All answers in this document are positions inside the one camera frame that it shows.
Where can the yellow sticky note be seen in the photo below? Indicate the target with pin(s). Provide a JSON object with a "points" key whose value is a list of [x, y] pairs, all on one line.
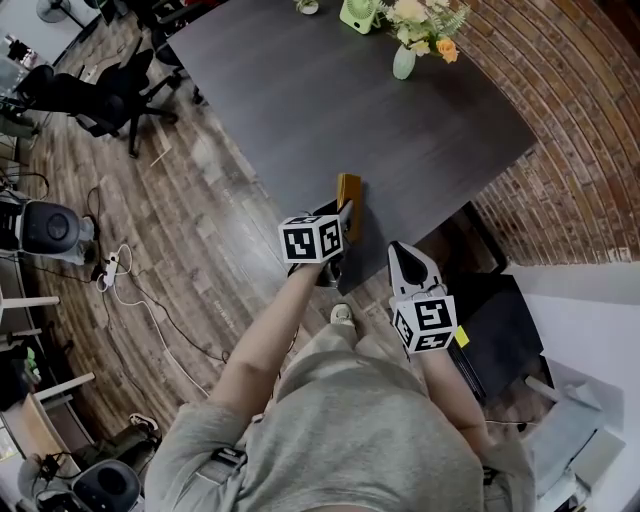
{"points": [[462, 336]]}

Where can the person's grey shirt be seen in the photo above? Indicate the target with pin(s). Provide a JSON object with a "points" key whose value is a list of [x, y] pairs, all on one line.
{"points": [[340, 440]]}

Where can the large black office chair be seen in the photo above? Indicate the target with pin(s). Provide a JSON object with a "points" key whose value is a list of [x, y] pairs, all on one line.
{"points": [[110, 100]]}

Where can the yellow and white flower bouquet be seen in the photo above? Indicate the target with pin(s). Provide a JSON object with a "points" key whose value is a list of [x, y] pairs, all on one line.
{"points": [[425, 22]]}

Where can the person's right forearm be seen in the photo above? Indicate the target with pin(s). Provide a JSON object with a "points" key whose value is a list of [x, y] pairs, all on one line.
{"points": [[452, 395]]}

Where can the white cardboard box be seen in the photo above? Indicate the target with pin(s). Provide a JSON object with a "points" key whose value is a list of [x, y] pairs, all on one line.
{"points": [[580, 430]]}

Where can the black floor fan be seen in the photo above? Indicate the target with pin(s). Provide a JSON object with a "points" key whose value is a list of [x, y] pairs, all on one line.
{"points": [[50, 10]]}

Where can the wooden strip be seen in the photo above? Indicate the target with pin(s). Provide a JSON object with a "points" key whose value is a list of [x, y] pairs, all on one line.
{"points": [[160, 156]]}

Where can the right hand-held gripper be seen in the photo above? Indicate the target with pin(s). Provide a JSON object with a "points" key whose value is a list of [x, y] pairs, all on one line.
{"points": [[425, 325]]}

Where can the black cabinet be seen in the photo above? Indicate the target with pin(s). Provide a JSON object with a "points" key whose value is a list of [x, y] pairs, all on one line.
{"points": [[500, 330]]}

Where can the person's light shoe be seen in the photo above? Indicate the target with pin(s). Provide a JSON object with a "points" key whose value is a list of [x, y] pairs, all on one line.
{"points": [[342, 314]]}

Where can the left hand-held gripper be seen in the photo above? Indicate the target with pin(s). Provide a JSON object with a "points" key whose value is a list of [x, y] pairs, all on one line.
{"points": [[305, 240]]}

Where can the small black office chair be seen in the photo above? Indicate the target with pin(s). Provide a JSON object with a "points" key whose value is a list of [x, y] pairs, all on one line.
{"points": [[165, 55]]}

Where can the small green potted plant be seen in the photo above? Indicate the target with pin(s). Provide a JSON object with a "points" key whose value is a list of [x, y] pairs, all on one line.
{"points": [[306, 6]]}

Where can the small green desk fan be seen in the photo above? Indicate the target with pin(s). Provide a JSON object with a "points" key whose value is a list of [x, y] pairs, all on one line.
{"points": [[357, 15]]}

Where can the pale green vase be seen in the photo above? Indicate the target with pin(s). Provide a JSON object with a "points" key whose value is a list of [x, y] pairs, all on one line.
{"points": [[403, 64]]}

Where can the person's left forearm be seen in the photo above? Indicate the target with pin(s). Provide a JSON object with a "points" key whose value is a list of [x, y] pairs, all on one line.
{"points": [[265, 340]]}

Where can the person's beige trousers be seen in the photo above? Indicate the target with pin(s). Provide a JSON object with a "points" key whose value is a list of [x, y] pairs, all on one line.
{"points": [[340, 345]]}

